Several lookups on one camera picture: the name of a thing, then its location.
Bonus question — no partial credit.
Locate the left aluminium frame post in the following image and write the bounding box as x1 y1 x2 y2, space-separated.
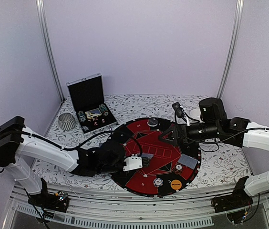
36 0 65 102

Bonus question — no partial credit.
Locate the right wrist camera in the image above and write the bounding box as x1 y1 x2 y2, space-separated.
172 102 190 126

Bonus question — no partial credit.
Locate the round red black poker mat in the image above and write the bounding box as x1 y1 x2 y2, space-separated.
110 118 201 197

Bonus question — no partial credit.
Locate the poker chip row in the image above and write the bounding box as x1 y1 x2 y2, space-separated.
77 111 87 123
99 104 109 116

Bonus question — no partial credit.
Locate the red poker chip stack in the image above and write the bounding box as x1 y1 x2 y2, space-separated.
174 164 183 174

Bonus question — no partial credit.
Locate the white ceramic bowl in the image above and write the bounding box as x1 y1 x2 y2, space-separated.
190 108 201 120

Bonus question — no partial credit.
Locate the right poker chip row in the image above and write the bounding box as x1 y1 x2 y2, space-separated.
99 104 109 116

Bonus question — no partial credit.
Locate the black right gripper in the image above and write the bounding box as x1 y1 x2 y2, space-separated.
158 122 220 146

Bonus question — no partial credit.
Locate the right aluminium frame post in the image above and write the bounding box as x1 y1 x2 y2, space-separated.
216 0 244 99

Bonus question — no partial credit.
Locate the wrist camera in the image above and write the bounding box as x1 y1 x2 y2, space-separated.
123 156 143 172
172 102 190 126

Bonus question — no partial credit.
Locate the left poker chip row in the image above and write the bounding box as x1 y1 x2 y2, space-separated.
77 111 87 123

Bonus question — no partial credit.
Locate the striped grey cup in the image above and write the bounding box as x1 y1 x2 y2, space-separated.
58 113 76 131

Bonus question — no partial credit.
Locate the aluminium front rail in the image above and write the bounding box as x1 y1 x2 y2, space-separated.
2 183 269 229

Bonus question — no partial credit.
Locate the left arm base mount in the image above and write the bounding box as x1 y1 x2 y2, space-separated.
28 178 70 213

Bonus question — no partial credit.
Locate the aluminium poker chip case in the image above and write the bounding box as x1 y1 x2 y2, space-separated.
66 73 117 134

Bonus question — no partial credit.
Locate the loose poker chip in case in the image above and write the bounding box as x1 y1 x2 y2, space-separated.
82 126 90 133

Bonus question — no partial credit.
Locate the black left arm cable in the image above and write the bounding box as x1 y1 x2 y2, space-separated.
0 130 142 167

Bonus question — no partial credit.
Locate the single blue playing card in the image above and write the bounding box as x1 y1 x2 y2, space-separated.
178 154 198 169

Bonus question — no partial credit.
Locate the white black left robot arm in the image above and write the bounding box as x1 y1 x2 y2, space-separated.
0 116 126 207

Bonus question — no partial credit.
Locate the orange big blind button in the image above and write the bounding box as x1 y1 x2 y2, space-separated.
170 179 182 190

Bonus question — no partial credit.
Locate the red dice set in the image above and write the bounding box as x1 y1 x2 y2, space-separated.
90 118 105 127

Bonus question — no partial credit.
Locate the clear dealer button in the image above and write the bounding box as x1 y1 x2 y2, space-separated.
147 118 158 127

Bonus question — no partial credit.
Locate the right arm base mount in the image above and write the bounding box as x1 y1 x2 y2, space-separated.
211 191 253 224

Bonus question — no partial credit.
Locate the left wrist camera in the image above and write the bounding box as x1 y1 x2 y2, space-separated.
123 156 143 172

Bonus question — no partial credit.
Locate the aluminium frame post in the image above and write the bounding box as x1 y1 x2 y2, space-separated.
36 0 65 102
216 0 244 99

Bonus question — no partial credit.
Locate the boxed playing card deck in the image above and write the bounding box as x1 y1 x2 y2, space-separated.
85 108 102 119

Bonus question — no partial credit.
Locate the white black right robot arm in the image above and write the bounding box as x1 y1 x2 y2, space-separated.
159 97 269 208

